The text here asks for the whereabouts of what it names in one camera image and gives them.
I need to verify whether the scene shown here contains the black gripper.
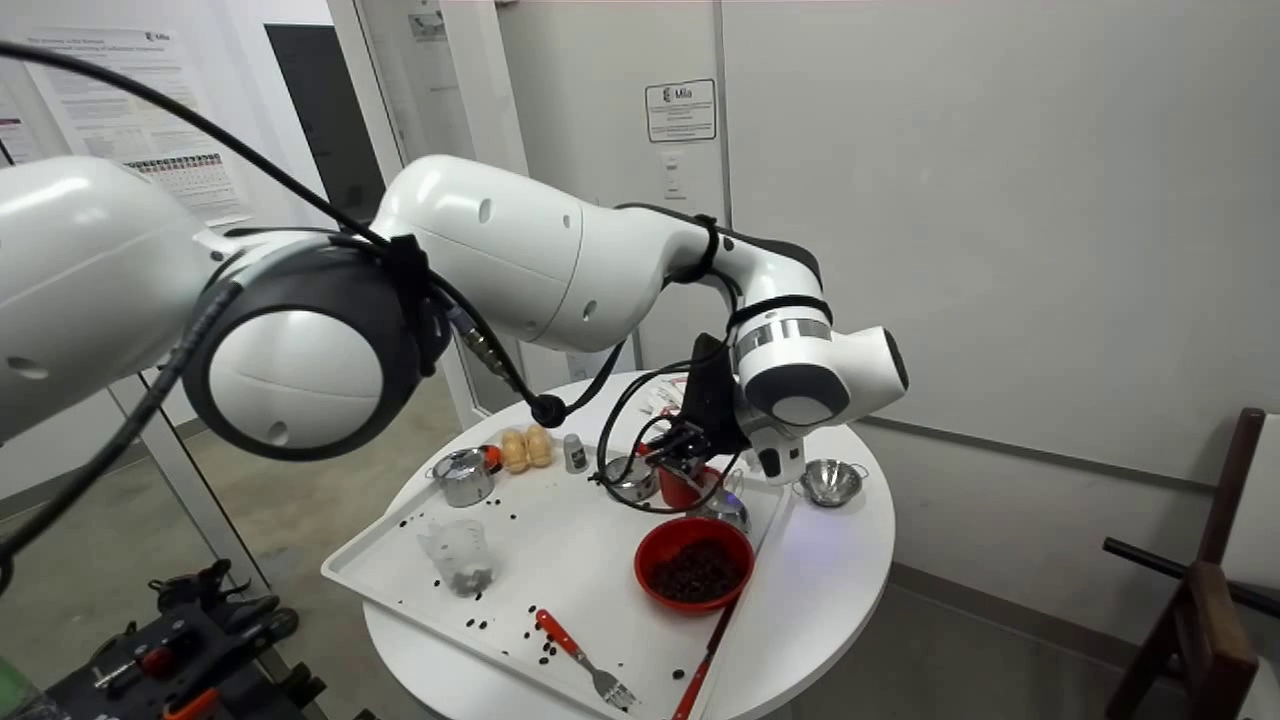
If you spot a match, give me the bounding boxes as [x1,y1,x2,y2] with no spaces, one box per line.
[681,332,752,464]

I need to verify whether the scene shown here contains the white light switch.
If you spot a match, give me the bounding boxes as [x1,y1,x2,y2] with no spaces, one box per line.
[661,145,693,204]

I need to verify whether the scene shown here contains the red bowl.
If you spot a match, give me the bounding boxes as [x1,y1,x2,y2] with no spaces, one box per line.
[627,511,759,618]

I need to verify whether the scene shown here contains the white wall sign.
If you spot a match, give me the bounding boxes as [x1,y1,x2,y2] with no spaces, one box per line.
[640,70,721,147]

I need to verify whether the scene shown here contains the white paper poster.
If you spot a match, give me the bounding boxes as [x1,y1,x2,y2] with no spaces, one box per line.
[22,23,231,222]

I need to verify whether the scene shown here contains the clear pack of eggs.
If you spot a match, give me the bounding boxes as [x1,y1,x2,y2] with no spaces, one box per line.
[493,421,565,478]

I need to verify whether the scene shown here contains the dark wooden chair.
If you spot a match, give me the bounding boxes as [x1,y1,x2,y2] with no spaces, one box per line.
[1100,404,1280,720]

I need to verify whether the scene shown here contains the coffee beans pile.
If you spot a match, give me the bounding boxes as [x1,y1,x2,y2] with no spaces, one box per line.
[649,536,738,602]

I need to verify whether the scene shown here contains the small steel bowl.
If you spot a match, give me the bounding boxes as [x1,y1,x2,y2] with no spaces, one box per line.
[790,457,867,511]

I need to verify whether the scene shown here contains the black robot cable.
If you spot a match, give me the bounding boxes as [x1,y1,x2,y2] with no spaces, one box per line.
[0,35,633,596]

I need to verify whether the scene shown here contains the red-handled steel fork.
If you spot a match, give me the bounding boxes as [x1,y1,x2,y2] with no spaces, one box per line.
[529,602,640,715]

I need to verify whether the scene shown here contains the white plastic tray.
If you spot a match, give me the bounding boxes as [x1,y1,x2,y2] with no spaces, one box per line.
[316,442,800,701]

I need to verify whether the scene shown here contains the red enamel mug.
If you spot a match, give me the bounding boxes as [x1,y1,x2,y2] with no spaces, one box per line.
[652,457,733,516]

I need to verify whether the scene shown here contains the white door with window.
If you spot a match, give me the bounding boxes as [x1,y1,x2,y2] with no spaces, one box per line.
[257,0,542,404]

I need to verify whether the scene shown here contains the clear plastic measuring cup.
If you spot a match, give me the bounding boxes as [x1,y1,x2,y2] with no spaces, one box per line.
[411,509,499,599]

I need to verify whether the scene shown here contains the small steel ladle cup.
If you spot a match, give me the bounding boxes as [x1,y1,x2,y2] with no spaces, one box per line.
[698,486,752,533]

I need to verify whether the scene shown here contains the white shaker bottle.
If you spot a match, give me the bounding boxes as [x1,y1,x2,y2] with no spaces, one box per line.
[554,427,596,478]

